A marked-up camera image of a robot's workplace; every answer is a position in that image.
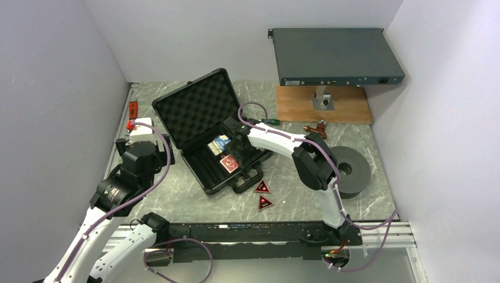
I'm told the red playing card deck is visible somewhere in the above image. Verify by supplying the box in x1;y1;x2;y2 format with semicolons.
219;154;239;174

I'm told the blue playing card deck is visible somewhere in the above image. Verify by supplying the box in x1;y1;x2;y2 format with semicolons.
207;134;231;156

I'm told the black foam-lined carrying case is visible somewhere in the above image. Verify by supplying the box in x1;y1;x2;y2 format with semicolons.
152;68;272;195

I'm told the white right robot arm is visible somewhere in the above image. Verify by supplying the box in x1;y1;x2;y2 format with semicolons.
221;117;348;245

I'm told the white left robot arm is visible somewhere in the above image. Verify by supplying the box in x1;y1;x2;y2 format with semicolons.
42;130;175;282

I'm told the upper red triangle button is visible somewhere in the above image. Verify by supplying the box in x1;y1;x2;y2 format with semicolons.
254;179;271;194

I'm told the lower red all-in triangle button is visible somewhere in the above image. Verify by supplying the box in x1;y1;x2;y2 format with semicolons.
258;195;274;212

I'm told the plywood base board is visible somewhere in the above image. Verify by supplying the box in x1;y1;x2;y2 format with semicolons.
276;86;373;124

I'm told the green-handled screwdriver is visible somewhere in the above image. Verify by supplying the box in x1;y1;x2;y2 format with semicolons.
260;119;281;126

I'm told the red-handled adjustable wrench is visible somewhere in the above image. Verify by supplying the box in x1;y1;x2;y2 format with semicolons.
129;98;139;120

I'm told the metal device stand bracket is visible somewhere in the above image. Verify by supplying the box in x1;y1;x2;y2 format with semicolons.
312;85;334;111

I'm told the grey rack-mount network device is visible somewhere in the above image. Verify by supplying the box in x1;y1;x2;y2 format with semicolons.
268;28;406;86

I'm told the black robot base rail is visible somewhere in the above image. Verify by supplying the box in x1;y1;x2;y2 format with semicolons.
154;221;363;263

